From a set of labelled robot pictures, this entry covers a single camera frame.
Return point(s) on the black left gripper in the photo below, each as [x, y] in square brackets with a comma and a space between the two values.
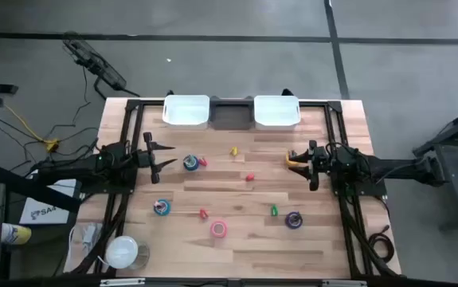
[149, 158]

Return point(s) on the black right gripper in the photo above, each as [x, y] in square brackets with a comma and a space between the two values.
[319, 161]

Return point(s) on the yellow tape roll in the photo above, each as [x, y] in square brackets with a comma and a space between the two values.
[288, 162]

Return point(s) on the dark blue tape roll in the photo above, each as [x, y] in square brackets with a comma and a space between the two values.
[185, 165]

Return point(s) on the red mini stapler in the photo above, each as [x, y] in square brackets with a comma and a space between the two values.
[249, 177]
[202, 162]
[203, 213]

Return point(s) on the green mini stapler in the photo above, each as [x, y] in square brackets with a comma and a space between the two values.
[274, 210]

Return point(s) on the teal tape roll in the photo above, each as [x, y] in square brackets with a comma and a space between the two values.
[166, 211]

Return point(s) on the purple tape roll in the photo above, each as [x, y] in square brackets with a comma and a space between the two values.
[288, 223]

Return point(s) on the yellow mini stapler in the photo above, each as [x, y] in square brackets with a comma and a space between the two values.
[233, 151]

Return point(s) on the pink tape roll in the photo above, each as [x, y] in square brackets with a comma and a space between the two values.
[212, 229]

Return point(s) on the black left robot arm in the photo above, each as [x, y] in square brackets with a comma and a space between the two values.
[77, 165]

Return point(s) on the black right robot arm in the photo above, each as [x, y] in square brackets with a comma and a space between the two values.
[392, 167]

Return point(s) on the white plastic bin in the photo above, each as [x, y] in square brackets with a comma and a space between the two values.
[186, 112]
[277, 112]

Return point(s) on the grey translucent plastic bin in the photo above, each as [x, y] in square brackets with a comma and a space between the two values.
[232, 115]

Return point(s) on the white cardboard box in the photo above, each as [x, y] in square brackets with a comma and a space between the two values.
[45, 213]

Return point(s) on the black diagonal support beam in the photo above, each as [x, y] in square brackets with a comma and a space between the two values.
[33, 187]

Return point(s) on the black side table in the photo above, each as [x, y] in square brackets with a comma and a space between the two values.
[455, 171]

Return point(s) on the yellow white spray can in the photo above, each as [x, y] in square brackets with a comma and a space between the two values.
[15, 234]

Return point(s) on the black aluminium table frame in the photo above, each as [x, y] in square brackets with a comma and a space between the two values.
[133, 104]

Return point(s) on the silver metal bracket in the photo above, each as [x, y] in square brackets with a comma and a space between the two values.
[121, 282]
[344, 283]

